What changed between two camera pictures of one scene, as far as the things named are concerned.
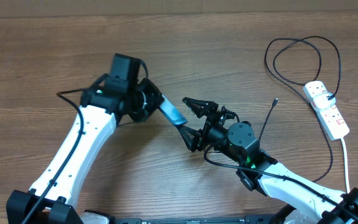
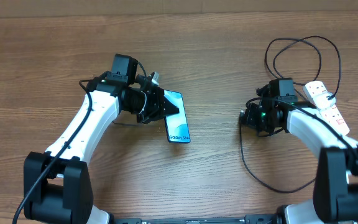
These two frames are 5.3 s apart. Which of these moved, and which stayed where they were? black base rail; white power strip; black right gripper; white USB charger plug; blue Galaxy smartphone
Moved: black right gripper; blue Galaxy smartphone
Stayed: black base rail; white USB charger plug; white power strip
